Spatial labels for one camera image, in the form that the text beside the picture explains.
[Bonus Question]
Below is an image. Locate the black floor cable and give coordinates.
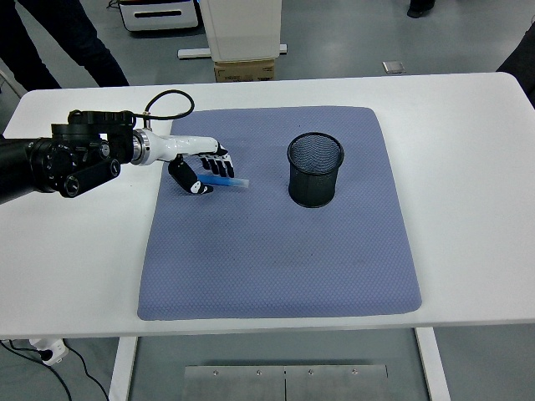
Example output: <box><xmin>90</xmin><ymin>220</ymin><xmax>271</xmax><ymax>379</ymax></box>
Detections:
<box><xmin>0</xmin><ymin>338</ymin><xmax>74</xmax><ymax>401</ymax></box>
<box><xmin>62</xmin><ymin>345</ymin><xmax>110</xmax><ymax>401</ymax></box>

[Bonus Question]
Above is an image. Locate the white column stand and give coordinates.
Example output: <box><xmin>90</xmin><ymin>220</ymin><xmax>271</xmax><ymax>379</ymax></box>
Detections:
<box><xmin>177</xmin><ymin>0</ymin><xmax>289</xmax><ymax>63</ymax></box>

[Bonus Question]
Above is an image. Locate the person's leg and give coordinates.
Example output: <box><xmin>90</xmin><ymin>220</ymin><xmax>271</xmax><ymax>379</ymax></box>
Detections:
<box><xmin>496</xmin><ymin>18</ymin><xmax>535</xmax><ymax>109</ymax></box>

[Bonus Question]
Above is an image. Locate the white box appliance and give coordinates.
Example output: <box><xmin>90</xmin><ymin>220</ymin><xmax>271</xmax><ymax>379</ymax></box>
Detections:
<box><xmin>118</xmin><ymin>0</ymin><xmax>200</xmax><ymax>33</ymax></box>

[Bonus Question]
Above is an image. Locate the white power strip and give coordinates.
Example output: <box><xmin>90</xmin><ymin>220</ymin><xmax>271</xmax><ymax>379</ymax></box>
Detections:
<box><xmin>28</xmin><ymin>338</ymin><xmax>69</xmax><ymax>368</ymax></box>

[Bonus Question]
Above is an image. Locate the blue marker with clear cap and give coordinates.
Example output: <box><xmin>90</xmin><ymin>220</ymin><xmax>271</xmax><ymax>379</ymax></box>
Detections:
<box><xmin>196</xmin><ymin>174</ymin><xmax>251</xmax><ymax>190</ymax></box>

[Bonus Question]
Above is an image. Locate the white table leg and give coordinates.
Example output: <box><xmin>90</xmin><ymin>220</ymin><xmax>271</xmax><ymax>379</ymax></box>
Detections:
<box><xmin>414</xmin><ymin>327</ymin><xmax>451</xmax><ymax>401</ymax></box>
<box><xmin>107</xmin><ymin>336</ymin><xmax>139</xmax><ymax>401</ymax></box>

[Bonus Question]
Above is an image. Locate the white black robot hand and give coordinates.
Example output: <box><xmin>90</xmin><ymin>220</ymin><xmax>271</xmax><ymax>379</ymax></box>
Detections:
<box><xmin>146</xmin><ymin>134</ymin><xmax>236</xmax><ymax>196</ymax></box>

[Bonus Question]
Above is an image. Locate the person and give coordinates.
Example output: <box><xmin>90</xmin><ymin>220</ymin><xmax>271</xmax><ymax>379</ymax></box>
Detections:
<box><xmin>0</xmin><ymin>0</ymin><xmax>130</xmax><ymax>91</ymax></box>

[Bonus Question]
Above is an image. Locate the blue-grey quilted mat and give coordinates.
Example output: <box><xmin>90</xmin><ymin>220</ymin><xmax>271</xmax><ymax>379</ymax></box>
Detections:
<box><xmin>137</xmin><ymin>106</ymin><xmax>423</xmax><ymax>322</ymax></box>

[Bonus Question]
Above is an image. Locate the person's foot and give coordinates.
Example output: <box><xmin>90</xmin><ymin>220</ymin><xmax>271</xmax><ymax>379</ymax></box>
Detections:
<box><xmin>406</xmin><ymin>0</ymin><xmax>436</xmax><ymax>19</ymax></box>

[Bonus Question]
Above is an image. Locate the black mesh pen holder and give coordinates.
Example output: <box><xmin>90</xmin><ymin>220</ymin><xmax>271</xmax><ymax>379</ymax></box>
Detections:
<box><xmin>287</xmin><ymin>132</ymin><xmax>346</xmax><ymax>209</ymax></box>

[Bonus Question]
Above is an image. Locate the cardboard box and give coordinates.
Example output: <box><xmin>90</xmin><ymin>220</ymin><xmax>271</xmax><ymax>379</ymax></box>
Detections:
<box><xmin>213</xmin><ymin>58</ymin><xmax>277</xmax><ymax>84</ymax></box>

